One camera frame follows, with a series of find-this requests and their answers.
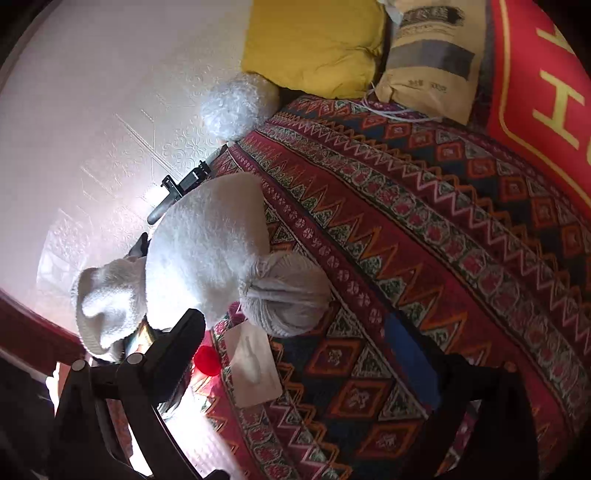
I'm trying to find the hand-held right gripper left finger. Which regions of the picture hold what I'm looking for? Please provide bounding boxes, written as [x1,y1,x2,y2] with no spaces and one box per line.
[46,308,232,480]

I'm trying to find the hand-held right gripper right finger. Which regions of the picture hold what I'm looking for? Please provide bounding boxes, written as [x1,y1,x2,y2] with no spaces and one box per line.
[381,311,543,480]

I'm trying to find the red cap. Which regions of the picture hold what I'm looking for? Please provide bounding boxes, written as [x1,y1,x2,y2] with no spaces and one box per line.
[193,346,222,376]

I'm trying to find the white knit hat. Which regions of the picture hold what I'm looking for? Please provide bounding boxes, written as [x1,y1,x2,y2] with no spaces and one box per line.
[69,256,149,357]

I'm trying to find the grey cloth bundle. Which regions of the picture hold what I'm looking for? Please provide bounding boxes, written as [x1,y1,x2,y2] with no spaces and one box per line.
[238,251,333,339]

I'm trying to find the patterned woven blanket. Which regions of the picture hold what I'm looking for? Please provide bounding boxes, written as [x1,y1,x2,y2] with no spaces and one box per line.
[157,95,591,480]

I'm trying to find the black metal rod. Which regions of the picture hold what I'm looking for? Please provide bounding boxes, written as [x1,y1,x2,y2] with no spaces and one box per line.
[124,145,227,259]

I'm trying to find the white fluffy pompom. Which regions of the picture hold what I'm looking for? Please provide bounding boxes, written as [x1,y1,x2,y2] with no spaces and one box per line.
[201,71,281,141]

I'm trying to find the red box with yellow letters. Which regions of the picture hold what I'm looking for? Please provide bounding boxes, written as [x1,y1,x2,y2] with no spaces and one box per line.
[482,0,591,208]

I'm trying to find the brown paper package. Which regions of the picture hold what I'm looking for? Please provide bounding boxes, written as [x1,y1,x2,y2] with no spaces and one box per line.
[374,0,492,126]

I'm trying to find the yellow pillow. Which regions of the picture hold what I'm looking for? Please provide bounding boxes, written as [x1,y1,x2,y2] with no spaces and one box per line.
[240,0,389,100]

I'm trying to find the dark red door frame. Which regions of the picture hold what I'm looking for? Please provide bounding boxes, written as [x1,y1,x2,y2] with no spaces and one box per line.
[0,288,88,374]

